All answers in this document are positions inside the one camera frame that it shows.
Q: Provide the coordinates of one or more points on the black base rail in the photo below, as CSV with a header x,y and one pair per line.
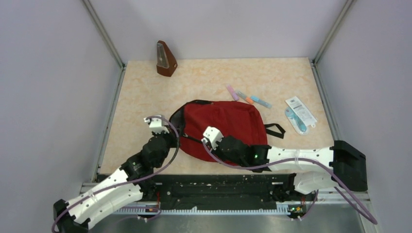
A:
x,y
223,192

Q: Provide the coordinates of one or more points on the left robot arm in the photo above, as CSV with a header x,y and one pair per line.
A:
x,y
131,182

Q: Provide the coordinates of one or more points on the orange highlighter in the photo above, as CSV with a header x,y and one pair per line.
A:
x,y
244,97

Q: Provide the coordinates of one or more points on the blue highlighter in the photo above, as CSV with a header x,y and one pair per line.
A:
x,y
261,102

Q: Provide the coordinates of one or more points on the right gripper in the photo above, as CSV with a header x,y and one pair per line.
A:
x,y
216,152

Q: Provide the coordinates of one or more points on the brown wooden metronome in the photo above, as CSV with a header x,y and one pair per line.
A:
x,y
166,61

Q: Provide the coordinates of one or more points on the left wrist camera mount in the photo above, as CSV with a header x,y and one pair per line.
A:
x,y
156,124

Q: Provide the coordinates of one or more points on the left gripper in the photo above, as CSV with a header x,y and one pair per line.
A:
x,y
173,138

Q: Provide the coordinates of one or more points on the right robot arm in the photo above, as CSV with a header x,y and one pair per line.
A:
x,y
339,165

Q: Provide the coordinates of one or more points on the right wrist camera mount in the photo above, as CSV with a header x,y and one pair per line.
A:
x,y
212,136

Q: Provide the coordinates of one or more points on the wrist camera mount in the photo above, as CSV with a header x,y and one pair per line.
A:
x,y
156,124
212,136

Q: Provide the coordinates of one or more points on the pink highlighter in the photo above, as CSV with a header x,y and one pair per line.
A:
x,y
232,92

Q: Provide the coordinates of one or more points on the blue correction tape pack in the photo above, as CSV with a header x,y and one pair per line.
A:
x,y
296,122

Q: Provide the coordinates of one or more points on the red backpack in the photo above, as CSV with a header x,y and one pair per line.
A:
x,y
240,120

